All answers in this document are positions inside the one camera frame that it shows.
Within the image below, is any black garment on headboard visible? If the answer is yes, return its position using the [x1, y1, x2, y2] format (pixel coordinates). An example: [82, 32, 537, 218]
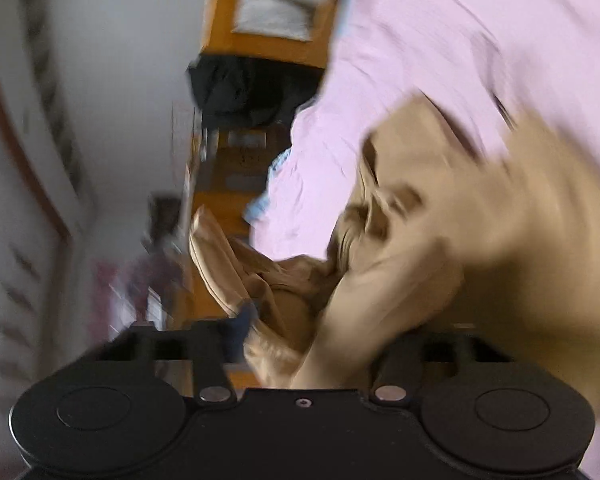
[187, 54, 324, 130]

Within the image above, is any pink bed sheet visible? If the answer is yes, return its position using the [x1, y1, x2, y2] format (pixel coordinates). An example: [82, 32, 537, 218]
[250, 0, 600, 260]

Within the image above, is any wooden bed frame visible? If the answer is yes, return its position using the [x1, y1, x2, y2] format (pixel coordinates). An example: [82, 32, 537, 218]
[172, 0, 357, 326]

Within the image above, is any tan hooded zip jacket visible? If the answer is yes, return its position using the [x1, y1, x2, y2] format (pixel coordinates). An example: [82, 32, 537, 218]
[187, 90, 600, 478]

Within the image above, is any white grey hanging cloth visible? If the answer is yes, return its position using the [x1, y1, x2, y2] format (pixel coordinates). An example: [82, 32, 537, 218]
[232, 0, 329, 42]

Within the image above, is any light blue blanket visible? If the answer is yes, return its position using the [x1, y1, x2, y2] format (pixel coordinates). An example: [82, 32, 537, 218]
[242, 148, 291, 226]

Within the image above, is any clear plastic bag of clothes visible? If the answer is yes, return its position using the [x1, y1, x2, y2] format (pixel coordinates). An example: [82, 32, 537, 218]
[88, 194, 183, 342]

